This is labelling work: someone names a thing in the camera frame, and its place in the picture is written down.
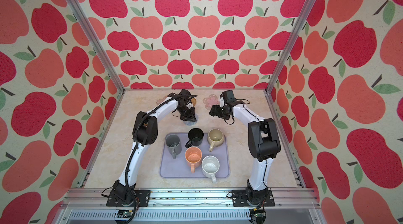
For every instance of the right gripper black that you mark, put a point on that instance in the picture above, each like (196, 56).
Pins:
(214, 111)

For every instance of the lavender silicone tray mat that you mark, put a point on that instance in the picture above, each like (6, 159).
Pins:
(178, 167)

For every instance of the woven rattan round coaster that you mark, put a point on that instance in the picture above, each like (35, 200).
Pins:
(193, 101)

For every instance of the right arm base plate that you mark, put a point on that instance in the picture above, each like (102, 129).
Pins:
(240, 199)

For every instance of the front aluminium rail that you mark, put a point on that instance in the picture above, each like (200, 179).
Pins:
(190, 206)

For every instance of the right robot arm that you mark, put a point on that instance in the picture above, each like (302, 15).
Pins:
(263, 143)

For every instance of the orange mug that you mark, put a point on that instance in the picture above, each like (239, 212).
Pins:
(193, 157)

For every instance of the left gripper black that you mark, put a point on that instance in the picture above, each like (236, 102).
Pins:
(190, 117)

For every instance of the right aluminium frame post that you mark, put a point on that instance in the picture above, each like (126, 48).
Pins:
(298, 26)

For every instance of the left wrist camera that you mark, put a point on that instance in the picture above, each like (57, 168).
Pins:
(185, 93)

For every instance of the white mug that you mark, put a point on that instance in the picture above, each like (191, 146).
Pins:
(210, 166)

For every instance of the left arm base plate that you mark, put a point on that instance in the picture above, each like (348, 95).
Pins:
(143, 197)

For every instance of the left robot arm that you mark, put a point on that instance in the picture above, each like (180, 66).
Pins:
(145, 133)

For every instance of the black mug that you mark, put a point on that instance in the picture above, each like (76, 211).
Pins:
(195, 137)

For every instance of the grey round knitted coaster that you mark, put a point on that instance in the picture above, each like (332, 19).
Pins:
(190, 123)

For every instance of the aluminium frame post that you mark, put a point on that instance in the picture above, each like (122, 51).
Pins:
(298, 26)
(95, 43)

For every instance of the beige mug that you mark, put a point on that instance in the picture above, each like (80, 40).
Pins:
(215, 138)

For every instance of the left aluminium frame post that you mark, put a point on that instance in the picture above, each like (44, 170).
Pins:
(95, 43)

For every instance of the pink flower coaster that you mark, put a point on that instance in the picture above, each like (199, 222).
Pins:
(210, 101)
(161, 100)

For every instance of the grey mug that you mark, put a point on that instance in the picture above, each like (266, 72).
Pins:
(173, 144)

